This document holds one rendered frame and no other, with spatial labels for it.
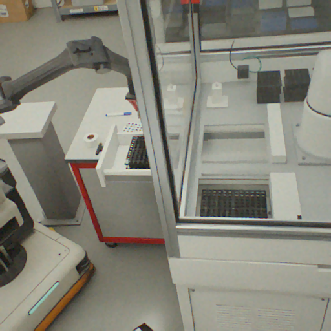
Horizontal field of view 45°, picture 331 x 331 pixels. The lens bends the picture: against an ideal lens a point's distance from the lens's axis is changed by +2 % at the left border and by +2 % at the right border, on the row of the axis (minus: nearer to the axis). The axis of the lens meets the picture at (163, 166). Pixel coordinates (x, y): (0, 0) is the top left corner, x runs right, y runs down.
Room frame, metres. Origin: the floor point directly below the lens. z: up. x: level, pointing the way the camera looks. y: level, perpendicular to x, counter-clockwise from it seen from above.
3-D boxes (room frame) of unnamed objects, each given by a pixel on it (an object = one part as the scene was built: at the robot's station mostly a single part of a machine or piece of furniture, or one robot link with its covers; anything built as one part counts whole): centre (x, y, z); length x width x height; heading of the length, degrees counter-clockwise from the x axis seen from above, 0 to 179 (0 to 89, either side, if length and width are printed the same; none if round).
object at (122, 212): (1.71, 0.10, 0.38); 0.62 x 0.58 x 0.76; 166
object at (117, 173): (1.26, 0.01, 0.86); 0.40 x 0.26 x 0.06; 76
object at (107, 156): (1.31, 0.22, 0.87); 0.29 x 0.02 x 0.11; 166
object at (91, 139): (1.56, 0.32, 0.78); 0.07 x 0.07 x 0.04
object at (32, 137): (1.89, 0.71, 0.38); 0.30 x 0.30 x 0.76; 79
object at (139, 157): (1.26, 0.02, 0.87); 0.22 x 0.18 x 0.06; 76
